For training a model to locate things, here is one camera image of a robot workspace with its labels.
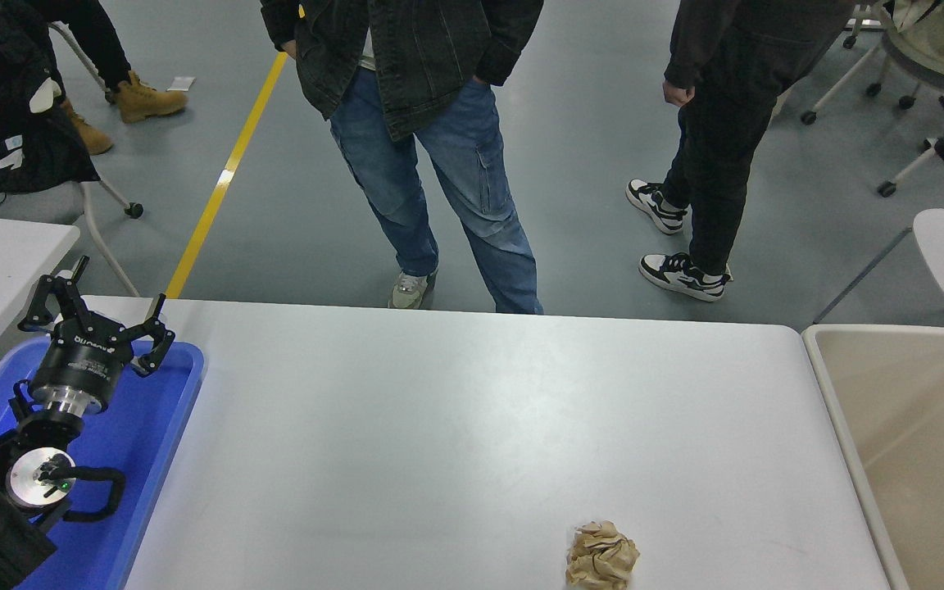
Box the blue plastic tray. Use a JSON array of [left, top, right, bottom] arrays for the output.
[[0, 336, 207, 590]]

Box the tan paper ball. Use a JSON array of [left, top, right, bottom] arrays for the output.
[[565, 520, 642, 590]]

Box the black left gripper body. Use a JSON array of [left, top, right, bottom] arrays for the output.
[[28, 315, 130, 404]]

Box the cream jacket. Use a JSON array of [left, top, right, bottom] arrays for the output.
[[890, 0, 944, 79]]

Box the large pale bin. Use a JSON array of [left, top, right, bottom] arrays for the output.
[[802, 325, 944, 590]]

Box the person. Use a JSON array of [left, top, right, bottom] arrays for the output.
[[626, 0, 858, 302], [259, 0, 545, 315], [25, 0, 190, 157]]

